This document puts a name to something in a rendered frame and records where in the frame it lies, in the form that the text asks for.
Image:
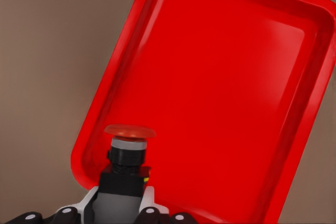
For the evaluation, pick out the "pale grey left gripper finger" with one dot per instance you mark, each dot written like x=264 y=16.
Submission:
x=86 y=203

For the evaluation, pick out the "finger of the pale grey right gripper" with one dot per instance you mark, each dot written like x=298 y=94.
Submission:
x=149 y=203

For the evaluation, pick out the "red mushroom push-button switch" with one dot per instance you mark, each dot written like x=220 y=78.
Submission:
x=126 y=166

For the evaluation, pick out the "red plastic tray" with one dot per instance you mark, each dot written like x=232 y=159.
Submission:
x=223 y=90

